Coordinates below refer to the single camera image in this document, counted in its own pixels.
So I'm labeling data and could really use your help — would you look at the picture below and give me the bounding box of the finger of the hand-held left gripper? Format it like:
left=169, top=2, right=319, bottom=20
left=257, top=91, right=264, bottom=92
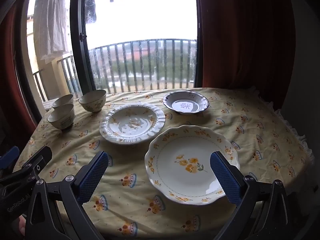
left=0, top=146, right=52, bottom=188
left=0, top=146, right=20, bottom=169

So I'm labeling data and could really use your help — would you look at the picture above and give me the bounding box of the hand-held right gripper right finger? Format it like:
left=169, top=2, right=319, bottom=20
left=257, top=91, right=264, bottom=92
left=210, top=151, right=297, bottom=240

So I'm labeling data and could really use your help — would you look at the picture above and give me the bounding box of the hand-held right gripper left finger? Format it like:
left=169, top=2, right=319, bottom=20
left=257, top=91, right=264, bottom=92
left=25, top=151, right=109, bottom=240

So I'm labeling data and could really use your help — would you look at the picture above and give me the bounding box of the large scalloped yellow-flower plate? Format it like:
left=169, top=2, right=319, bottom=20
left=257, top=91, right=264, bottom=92
left=144, top=125, right=240, bottom=205

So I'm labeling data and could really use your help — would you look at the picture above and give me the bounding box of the beige floral ceramic bowl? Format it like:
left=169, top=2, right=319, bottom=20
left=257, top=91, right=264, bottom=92
left=47, top=103, right=75, bottom=130
left=51, top=94, right=75, bottom=110
left=79, top=89, right=107, bottom=113

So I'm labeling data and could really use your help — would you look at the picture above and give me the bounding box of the white beaded ruffled-rim plate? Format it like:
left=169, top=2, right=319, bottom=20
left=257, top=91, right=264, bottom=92
left=99, top=102, right=166, bottom=145

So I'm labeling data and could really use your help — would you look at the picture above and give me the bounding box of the small white line-rimmed plate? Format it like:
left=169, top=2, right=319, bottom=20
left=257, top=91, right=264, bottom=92
left=162, top=91, right=210, bottom=115

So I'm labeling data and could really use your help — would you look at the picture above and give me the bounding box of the person's left hand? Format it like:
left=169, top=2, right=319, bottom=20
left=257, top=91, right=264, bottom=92
left=18, top=216, right=27, bottom=237

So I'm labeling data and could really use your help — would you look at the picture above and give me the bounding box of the yellow printed tablecloth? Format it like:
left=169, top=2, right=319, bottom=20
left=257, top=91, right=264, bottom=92
left=12, top=87, right=315, bottom=240

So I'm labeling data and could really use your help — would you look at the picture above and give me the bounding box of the white plastic stool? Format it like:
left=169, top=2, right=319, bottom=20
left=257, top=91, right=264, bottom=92
left=42, top=99, right=58, bottom=112

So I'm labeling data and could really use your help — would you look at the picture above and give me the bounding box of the red curtain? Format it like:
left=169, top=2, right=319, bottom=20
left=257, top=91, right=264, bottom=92
left=0, top=12, right=38, bottom=135
left=196, top=0, right=295, bottom=110

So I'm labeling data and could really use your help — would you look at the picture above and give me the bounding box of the hanging white garment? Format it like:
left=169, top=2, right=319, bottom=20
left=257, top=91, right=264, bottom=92
left=32, top=0, right=70, bottom=64

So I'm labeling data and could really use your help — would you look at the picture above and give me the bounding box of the balcony railing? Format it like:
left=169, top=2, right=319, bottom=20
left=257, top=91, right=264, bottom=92
left=32, top=38, right=197, bottom=103

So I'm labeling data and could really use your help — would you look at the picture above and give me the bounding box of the hanging dark towel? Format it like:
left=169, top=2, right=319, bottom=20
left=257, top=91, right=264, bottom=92
left=85, top=0, right=97, bottom=24

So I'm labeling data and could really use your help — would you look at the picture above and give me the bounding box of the black window frame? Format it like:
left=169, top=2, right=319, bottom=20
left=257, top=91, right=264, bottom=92
left=10, top=0, right=204, bottom=140

